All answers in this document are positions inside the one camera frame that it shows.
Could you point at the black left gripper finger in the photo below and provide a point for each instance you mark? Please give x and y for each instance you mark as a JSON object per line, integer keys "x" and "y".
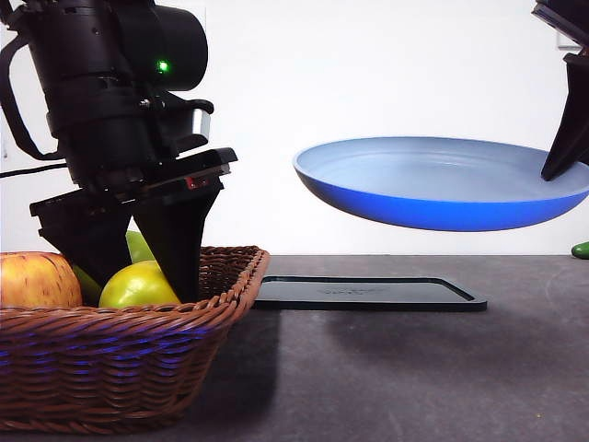
{"x": 92, "y": 248}
{"x": 184, "y": 248}

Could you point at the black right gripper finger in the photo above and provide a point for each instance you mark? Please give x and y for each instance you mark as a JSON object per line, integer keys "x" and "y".
{"x": 563, "y": 138}

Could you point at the yellow lemon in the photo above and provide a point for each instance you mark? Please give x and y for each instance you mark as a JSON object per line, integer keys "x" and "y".
{"x": 135, "y": 287}

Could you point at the blue round plate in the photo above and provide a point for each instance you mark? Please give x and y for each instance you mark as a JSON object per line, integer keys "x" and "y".
{"x": 437, "y": 202}

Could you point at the brown wicker basket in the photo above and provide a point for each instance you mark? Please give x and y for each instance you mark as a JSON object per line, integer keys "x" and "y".
{"x": 115, "y": 359}

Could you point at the green apple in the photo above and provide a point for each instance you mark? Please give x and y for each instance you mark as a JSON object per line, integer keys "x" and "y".
{"x": 138, "y": 248}

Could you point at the red yellow apple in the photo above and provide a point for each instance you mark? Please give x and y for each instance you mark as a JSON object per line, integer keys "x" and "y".
{"x": 37, "y": 281}

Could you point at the green vegetable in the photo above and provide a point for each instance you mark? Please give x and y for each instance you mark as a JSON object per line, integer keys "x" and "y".
{"x": 582, "y": 250}

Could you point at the dark rectangular tray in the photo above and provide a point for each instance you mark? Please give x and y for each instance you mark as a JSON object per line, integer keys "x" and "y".
{"x": 368, "y": 294}

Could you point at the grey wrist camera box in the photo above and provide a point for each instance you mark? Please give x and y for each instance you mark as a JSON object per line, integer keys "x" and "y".
{"x": 198, "y": 122}

